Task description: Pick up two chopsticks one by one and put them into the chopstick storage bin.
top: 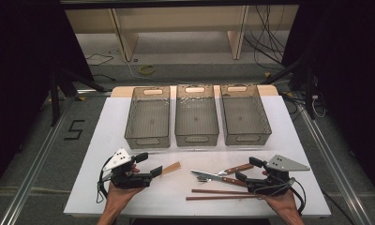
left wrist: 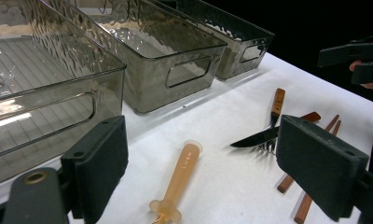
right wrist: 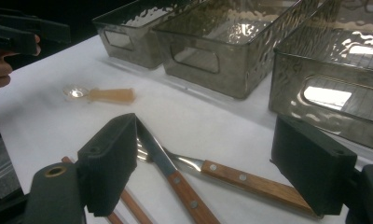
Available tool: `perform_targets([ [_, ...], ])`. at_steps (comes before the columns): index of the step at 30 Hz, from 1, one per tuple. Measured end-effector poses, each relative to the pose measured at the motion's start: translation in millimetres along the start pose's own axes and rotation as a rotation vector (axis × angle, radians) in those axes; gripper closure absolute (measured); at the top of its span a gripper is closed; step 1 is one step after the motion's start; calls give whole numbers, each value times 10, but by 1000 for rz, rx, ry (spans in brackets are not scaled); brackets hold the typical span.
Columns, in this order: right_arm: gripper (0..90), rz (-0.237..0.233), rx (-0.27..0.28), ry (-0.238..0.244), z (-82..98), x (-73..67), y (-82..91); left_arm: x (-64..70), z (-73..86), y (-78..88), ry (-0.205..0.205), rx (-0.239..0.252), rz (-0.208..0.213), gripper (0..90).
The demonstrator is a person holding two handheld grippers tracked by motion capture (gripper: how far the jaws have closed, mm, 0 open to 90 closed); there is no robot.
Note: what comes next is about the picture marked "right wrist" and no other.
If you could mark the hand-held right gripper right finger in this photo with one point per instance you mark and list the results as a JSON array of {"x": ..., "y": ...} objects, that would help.
[{"x": 312, "y": 168}]

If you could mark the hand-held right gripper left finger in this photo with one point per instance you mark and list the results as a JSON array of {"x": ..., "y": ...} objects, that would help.
[{"x": 110, "y": 165}]

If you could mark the smoky transparent plastic bin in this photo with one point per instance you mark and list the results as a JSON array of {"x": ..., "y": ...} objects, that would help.
[
  {"x": 206, "y": 81},
  {"x": 287, "y": 93},
  {"x": 128, "y": 53}
]

